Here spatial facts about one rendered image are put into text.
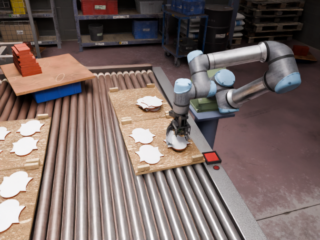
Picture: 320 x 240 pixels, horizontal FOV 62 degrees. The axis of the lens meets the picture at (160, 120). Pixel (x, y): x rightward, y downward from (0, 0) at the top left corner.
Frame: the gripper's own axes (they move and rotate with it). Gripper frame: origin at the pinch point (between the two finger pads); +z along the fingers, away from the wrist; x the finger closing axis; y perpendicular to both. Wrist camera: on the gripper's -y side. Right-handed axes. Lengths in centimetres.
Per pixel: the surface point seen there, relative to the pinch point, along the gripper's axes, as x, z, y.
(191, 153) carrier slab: 4.7, 2.0, 9.1
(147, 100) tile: -4.5, -1.4, -41.6
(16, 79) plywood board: -82, -9, -77
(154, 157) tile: -14.4, 0.8, 7.9
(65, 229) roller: -57, 2, 35
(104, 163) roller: -38.1, 2.8, 3.3
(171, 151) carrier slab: -4.8, 1.9, 5.1
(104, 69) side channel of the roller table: -23, 3, -105
